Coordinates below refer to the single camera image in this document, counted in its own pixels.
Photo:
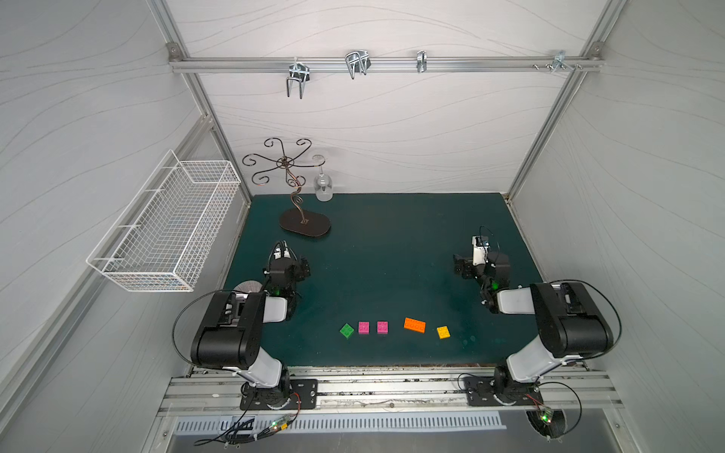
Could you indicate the aluminium top rail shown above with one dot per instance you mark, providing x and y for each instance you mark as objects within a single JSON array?
[{"x": 391, "y": 65}]

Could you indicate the white wire basket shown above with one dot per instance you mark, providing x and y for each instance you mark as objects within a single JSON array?
[{"x": 162, "y": 238}]

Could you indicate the yellow lego brick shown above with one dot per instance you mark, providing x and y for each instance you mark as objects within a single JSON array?
[{"x": 443, "y": 332}]

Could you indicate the green table mat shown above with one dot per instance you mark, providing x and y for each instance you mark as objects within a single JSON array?
[{"x": 388, "y": 257}]

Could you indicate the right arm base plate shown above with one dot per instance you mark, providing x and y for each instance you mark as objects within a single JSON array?
[{"x": 488, "y": 391}]

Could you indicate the metal hook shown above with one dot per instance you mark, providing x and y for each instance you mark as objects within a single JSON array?
[
  {"x": 421, "y": 61},
  {"x": 559, "y": 63},
  {"x": 357, "y": 62},
  {"x": 299, "y": 76}
]

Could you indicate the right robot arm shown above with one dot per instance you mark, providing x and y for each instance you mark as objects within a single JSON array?
[{"x": 570, "y": 325}]

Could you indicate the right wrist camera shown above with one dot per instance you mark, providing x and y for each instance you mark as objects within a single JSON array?
[{"x": 481, "y": 247}]

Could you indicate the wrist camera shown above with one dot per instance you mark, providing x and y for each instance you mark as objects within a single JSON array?
[
  {"x": 481, "y": 247},
  {"x": 282, "y": 250}
]

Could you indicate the white vent strip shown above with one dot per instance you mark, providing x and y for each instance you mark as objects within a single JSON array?
[{"x": 309, "y": 423}]

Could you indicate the orange lego brick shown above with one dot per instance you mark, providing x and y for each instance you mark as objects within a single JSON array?
[{"x": 414, "y": 325}]

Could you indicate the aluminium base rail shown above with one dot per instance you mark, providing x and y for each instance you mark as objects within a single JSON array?
[{"x": 396, "y": 389}]

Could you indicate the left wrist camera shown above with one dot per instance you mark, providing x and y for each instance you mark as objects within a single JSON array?
[{"x": 282, "y": 250}]

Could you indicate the brown metal cup stand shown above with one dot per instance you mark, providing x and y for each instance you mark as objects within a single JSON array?
[{"x": 296, "y": 220}]

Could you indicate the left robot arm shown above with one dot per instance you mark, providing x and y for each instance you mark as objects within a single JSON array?
[{"x": 229, "y": 336}]

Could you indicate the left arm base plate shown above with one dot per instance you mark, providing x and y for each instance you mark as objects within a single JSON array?
[{"x": 289, "y": 395}]

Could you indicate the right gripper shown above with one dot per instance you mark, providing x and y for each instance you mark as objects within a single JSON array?
[{"x": 468, "y": 266}]

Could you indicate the green lego brick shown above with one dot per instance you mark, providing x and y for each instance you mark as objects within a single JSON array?
[{"x": 347, "y": 331}]

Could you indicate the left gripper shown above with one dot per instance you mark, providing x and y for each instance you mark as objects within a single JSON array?
[{"x": 284, "y": 267}]

